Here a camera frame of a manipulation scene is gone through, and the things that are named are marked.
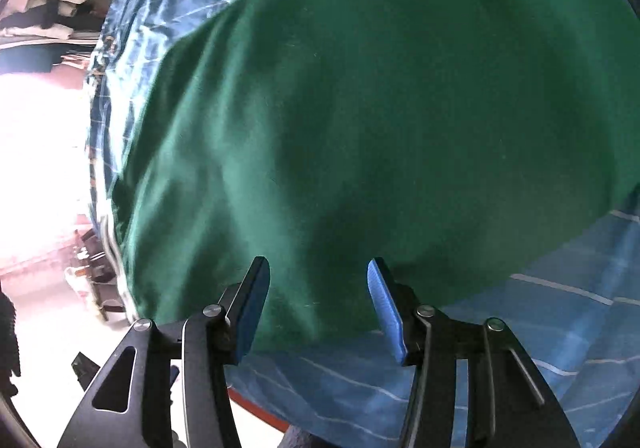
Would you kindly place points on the person's grey fuzzy clothing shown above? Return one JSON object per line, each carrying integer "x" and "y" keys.
{"x": 300, "y": 440}

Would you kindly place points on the bed with blue striped sheet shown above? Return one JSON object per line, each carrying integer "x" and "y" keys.
{"x": 500, "y": 378}

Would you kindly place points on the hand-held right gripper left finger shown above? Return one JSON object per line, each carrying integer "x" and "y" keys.
{"x": 250, "y": 313}

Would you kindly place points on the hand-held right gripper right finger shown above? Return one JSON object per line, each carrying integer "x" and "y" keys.
{"x": 385, "y": 308}

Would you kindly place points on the green varsity jacket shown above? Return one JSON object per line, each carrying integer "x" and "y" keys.
{"x": 350, "y": 128}

